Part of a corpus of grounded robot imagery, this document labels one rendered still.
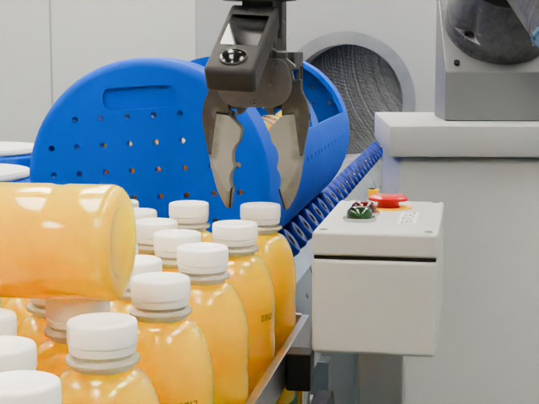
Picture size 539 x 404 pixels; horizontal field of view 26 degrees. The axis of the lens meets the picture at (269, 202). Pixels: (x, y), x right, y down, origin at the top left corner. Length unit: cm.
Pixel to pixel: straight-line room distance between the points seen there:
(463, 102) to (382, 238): 66
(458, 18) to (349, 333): 72
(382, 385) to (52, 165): 52
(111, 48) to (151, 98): 512
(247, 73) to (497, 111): 61
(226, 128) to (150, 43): 531
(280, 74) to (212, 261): 29
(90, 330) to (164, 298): 12
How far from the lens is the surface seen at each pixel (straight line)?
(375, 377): 104
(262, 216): 111
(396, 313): 94
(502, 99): 157
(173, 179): 133
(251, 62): 103
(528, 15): 141
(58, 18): 651
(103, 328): 64
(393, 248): 93
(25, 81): 655
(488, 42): 156
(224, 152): 112
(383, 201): 106
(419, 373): 153
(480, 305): 152
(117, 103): 134
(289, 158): 111
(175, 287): 76
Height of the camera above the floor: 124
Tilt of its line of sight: 7 degrees down
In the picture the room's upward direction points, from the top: straight up
